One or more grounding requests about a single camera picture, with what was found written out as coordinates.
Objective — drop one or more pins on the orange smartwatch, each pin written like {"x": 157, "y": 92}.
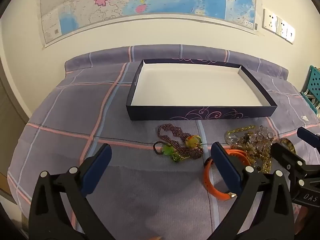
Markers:
{"x": 212, "y": 187}

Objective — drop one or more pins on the white wall socket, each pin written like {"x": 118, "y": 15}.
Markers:
{"x": 270, "y": 21}

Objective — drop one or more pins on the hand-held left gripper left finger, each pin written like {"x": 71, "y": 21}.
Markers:
{"x": 98, "y": 165}

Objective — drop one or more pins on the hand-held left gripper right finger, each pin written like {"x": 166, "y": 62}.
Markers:
{"x": 225, "y": 165}

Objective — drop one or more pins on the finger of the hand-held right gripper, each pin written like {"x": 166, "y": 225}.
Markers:
{"x": 308, "y": 136}
{"x": 287, "y": 158}

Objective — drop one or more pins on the small white tag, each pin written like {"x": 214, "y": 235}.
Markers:
{"x": 305, "y": 118}

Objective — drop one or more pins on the white wall switch panel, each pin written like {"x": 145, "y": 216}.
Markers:
{"x": 286, "y": 31}

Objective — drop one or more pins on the purple plaid blanket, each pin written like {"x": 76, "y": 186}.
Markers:
{"x": 75, "y": 105}

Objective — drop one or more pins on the teal plastic basket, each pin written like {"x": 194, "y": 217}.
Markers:
{"x": 313, "y": 80}

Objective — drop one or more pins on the dark blue cardboard box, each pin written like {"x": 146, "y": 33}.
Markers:
{"x": 190, "y": 90}

